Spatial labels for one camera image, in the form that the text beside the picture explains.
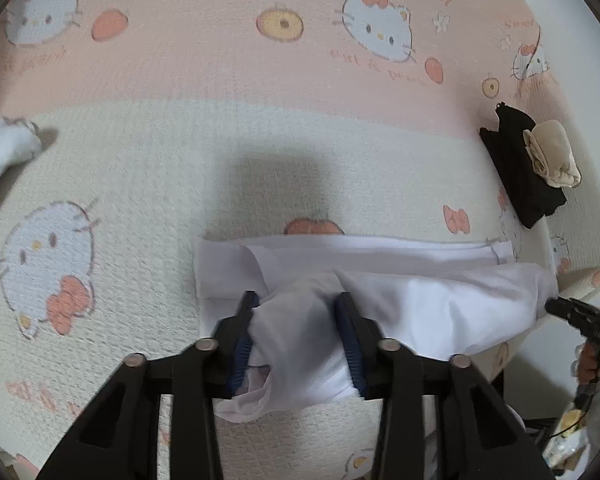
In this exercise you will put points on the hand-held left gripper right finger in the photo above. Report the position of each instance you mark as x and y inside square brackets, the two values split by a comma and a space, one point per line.
[352, 355]

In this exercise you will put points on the small white cat print garment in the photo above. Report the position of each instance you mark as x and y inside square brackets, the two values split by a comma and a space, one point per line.
[2, 152]

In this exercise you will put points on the person's right hand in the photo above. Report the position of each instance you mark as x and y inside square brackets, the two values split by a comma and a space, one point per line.
[590, 365]

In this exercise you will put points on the white printed clothing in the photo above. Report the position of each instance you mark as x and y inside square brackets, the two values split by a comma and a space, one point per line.
[567, 442]

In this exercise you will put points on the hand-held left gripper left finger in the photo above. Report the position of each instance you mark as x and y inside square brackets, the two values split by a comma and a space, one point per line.
[242, 355]

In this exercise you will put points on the white t-shirt with navy trim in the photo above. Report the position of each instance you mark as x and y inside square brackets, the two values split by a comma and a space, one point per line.
[430, 300]

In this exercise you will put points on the folded cream garment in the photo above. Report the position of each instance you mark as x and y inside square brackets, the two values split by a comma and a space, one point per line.
[552, 155]

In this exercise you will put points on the folded black garment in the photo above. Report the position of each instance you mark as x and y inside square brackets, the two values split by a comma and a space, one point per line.
[520, 185]

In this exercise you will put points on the pink cream cat print blanket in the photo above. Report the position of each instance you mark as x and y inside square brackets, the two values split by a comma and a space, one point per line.
[180, 135]

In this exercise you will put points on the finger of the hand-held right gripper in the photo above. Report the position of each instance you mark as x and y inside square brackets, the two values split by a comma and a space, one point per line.
[575, 315]

